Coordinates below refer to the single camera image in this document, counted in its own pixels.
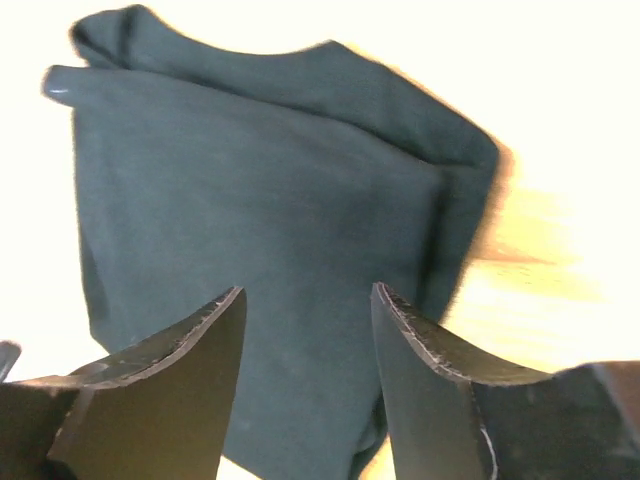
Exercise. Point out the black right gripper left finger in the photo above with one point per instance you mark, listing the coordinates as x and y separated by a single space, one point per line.
158 409

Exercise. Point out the black t-shirt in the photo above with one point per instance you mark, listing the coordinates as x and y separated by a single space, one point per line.
304 178

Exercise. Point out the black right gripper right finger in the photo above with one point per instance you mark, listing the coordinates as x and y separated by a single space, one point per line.
455 411

